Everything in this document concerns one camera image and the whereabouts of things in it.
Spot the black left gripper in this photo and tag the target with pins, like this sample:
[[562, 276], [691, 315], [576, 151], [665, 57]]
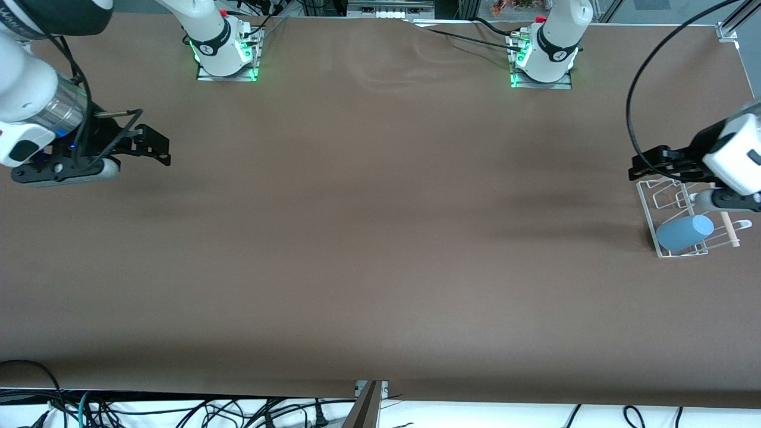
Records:
[[694, 151]]

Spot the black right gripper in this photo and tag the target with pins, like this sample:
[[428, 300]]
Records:
[[101, 141]]

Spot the orange background object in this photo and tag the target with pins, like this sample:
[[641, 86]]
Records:
[[511, 6]]

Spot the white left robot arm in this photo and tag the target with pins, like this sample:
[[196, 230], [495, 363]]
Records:
[[556, 35]]

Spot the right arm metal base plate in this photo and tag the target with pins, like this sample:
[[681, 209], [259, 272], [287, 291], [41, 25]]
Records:
[[252, 56]]

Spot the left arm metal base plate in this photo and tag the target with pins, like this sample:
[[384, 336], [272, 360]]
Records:
[[565, 83]]

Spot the brown table cover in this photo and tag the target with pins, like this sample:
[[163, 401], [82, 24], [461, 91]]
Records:
[[380, 267]]

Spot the aluminium frame profile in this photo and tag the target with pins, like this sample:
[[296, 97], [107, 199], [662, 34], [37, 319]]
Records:
[[734, 24]]

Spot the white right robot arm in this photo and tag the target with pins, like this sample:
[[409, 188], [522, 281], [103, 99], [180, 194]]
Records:
[[30, 89]]

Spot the wooden rack rod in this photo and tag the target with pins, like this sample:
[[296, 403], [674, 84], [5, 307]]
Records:
[[731, 232]]

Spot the white power strip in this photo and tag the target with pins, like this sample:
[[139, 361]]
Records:
[[389, 12]]

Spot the blue plastic cup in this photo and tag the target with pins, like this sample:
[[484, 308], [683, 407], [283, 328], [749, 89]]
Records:
[[684, 233]]

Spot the metal frame post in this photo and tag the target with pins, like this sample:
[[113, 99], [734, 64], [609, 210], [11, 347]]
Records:
[[365, 407]]

